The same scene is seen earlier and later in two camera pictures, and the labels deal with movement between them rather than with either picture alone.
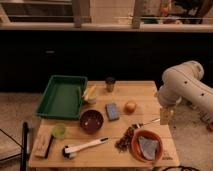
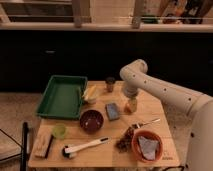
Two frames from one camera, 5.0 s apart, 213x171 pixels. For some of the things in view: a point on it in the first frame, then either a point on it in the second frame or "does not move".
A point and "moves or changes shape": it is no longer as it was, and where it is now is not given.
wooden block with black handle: x=43 y=144 does not move
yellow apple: x=130 y=107 moves or changes shape
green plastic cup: x=59 y=131 does not move
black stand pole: x=24 y=156 does not move
